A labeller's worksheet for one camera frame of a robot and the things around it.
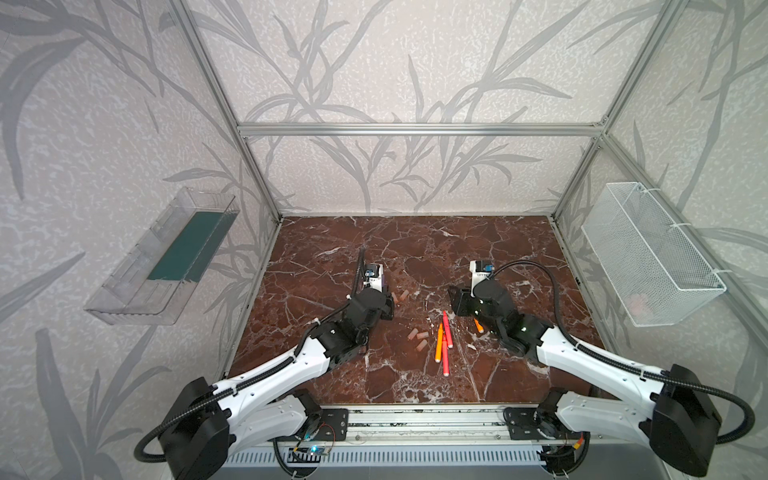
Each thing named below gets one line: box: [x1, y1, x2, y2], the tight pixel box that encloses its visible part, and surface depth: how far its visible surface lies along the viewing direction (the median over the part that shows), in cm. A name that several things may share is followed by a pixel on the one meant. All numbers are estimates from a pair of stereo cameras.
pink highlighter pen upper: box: [443, 310, 454, 349], surface depth 90 cm
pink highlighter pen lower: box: [442, 333, 450, 377], surface depth 86 cm
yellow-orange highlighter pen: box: [435, 323, 443, 363], surface depth 88 cm
